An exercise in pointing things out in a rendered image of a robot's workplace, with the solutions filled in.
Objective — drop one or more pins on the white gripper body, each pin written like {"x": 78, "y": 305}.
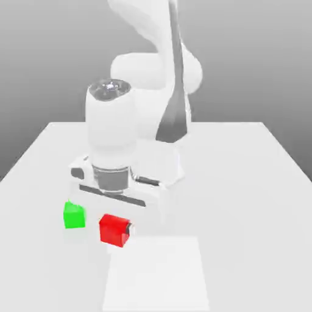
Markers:
{"x": 151, "y": 209}

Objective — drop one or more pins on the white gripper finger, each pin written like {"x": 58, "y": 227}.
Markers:
{"x": 131, "y": 228}

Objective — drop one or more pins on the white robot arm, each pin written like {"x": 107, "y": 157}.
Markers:
{"x": 109, "y": 126}

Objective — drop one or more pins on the small red cube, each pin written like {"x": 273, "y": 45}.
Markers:
{"x": 112, "y": 230}

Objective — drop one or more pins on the small green cube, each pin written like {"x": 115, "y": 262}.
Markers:
{"x": 73, "y": 217}

